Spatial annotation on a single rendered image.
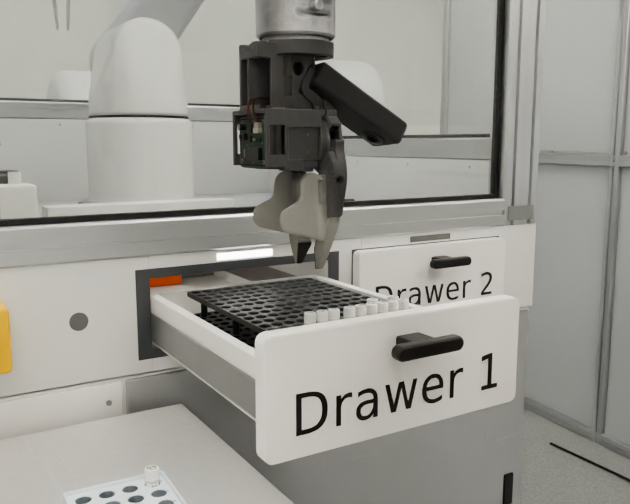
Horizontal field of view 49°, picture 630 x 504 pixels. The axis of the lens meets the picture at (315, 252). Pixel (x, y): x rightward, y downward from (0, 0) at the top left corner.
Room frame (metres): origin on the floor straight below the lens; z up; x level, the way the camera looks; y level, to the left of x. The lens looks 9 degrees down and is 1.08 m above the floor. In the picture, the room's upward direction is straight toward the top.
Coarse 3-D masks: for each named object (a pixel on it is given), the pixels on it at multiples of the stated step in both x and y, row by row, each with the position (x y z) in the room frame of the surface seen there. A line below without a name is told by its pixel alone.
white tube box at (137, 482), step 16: (128, 480) 0.56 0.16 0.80; (144, 480) 0.56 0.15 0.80; (160, 480) 0.56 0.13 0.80; (64, 496) 0.53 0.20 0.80; (80, 496) 0.53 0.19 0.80; (96, 496) 0.53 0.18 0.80; (112, 496) 0.54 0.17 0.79; (128, 496) 0.53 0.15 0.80; (144, 496) 0.53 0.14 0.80; (160, 496) 0.54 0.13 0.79; (176, 496) 0.53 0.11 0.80
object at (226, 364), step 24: (192, 288) 0.89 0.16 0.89; (360, 288) 0.89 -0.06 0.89; (168, 312) 0.79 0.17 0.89; (192, 312) 0.88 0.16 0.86; (168, 336) 0.78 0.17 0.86; (192, 336) 0.72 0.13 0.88; (216, 336) 0.67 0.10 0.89; (192, 360) 0.72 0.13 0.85; (216, 360) 0.66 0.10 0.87; (240, 360) 0.62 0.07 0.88; (216, 384) 0.66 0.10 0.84; (240, 384) 0.62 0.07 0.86; (240, 408) 0.62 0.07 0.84
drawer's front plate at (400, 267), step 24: (480, 240) 1.10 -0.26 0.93; (504, 240) 1.12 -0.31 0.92; (360, 264) 0.97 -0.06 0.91; (384, 264) 1.00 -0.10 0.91; (408, 264) 1.02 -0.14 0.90; (480, 264) 1.10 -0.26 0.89; (504, 264) 1.12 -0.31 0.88; (408, 288) 1.02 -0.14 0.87; (456, 288) 1.07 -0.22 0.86; (480, 288) 1.10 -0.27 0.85
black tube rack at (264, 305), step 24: (216, 288) 0.86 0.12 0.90; (240, 288) 0.86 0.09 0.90; (264, 288) 0.86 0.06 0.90; (288, 288) 0.86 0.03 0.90; (312, 288) 0.86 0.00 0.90; (336, 288) 0.86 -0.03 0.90; (216, 312) 0.86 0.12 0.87; (240, 312) 0.73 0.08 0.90; (264, 312) 0.74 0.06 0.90; (288, 312) 0.74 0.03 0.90; (240, 336) 0.74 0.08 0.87
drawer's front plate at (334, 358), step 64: (384, 320) 0.60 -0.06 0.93; (448, 320) 0.64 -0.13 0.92; (512, 320) 0.68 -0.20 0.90; (256, 384) 0.55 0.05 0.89; (320, 384) 0.56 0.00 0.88; (384, 384) 0.60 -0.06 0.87; (448, 384) 0.64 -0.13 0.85; (512, 384) 0.68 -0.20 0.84; (256, 448) 0.55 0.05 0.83; (320, 448) 0.56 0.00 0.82
